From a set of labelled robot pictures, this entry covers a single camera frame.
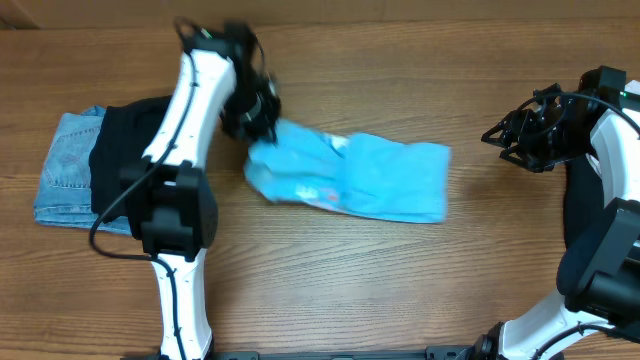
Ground light blue printed t-shirt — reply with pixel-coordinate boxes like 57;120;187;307
244;120;451;224

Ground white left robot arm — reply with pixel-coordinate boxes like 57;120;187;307
120;18;281;359

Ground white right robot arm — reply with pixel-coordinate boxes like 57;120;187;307
455;66;639;359

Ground black garment right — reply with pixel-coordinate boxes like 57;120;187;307
563;156;604;248

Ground folded black shirt left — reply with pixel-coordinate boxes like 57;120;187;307
89;95;171;215

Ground folded blue denim jeans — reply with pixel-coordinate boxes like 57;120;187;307
34;106;124;229

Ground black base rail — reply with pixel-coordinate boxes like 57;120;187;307
213;345;470;360

